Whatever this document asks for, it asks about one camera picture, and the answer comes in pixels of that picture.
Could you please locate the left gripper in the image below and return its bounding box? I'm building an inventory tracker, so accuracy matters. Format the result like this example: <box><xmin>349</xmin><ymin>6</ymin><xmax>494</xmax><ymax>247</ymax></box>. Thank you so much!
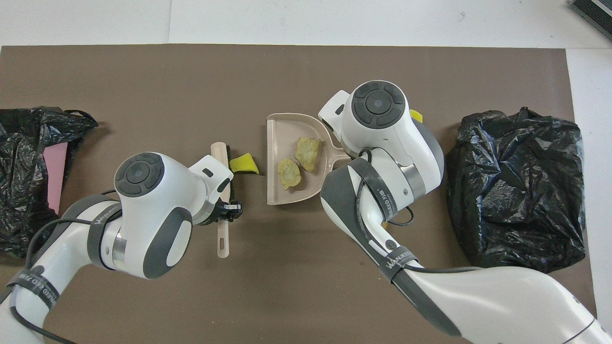
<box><xmin>188</xmin><ymin>160</ymin><xmax>243</xmax><ymax>225</ymax></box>

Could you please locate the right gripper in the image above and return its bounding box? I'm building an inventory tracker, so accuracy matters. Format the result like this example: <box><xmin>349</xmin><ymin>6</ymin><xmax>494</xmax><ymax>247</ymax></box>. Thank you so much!
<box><xmin>318</xmin><ymin>89</ymin><xmax>352</xmax><ymax>154</ymax></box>

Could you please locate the beige brush with black bristles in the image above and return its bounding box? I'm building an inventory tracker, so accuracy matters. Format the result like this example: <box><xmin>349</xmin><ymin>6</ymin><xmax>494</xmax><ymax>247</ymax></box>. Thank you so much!
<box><xmin>211</xmin><ymin>142</ymin><xmax>236</xmax><ymax>259</ymax></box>

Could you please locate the pale yellowish foam chunk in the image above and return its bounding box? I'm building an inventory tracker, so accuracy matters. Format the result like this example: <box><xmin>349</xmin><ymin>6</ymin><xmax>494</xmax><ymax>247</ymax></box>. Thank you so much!
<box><xmin>295</xmin><ymin>137</ymin><xmax>321</xmax><ymax>173</ymax></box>
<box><xmin>278</xmin><ymin>158</ymin><xmax>302</xmax><ymax>191</ymax></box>

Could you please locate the beige plastic dustpan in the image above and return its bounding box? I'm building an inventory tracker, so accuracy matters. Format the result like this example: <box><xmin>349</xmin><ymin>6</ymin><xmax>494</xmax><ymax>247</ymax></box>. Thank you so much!
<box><xmin>266</xmin><ymin>113</ymin><xmax>352</xmax><ymax>206</ymax></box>

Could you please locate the pink bin corner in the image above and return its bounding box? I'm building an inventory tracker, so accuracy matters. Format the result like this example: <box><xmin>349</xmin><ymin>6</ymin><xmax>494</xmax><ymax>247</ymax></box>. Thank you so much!
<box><xmin>43</xmin><ymin>142</ymin><xmax>68</xmax><ymax>215</ymax></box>

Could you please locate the black plastic trash bag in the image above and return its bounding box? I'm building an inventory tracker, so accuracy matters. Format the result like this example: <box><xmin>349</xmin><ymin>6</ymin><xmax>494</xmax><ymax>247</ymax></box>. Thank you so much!
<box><xmin>0</xmin><ymin>106</ymin><xmax>99</xmax><ymax>258</ymax></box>
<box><xmin>445</xmin><ymin>107</ymin><xmax>586</xmax><ymax>274</ymax></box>

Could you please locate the brown table mat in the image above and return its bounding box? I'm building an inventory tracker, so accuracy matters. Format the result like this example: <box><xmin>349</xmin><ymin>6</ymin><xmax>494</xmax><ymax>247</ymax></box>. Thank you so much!
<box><xmin>0</xmin><ymin>44</ymin><xmax>601</xmax><ymax>344</ymax></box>

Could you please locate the dark ridged device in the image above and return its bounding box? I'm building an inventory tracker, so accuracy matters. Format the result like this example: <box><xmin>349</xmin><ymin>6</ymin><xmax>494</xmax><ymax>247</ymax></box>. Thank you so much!
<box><xmin>570</xmin><ymin>0</ymin><xmax>612</xmax><ymax>28</ymax></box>

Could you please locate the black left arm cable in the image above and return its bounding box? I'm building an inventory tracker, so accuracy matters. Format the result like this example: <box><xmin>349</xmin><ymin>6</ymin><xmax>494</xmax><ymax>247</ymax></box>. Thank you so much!
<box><xmin>0</xmin><ymin>191</ymin><xmax>125</xmax><ymax>344</ymax></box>

